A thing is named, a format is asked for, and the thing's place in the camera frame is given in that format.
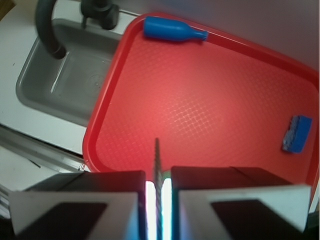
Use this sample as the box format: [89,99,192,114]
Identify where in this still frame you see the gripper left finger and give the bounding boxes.
[9,170,147,240]

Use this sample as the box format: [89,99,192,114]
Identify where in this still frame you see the blue plastic bottle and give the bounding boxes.
[143,16,209,42]

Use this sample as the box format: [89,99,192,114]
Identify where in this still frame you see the blue sponge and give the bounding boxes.
[282,115,313,154]

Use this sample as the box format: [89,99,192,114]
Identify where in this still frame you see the grey curved faucet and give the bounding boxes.
[34,0,120,60]

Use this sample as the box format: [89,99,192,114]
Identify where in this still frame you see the grey plastic sink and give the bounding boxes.
[16,19,122,127]

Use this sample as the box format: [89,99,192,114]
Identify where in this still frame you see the red plastic tray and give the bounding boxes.
[81,11,320,191]

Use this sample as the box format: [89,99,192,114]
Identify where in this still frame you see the silver keys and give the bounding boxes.
[153,138,163,240]

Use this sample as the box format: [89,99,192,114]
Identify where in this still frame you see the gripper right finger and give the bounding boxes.
[171,166,312,240]

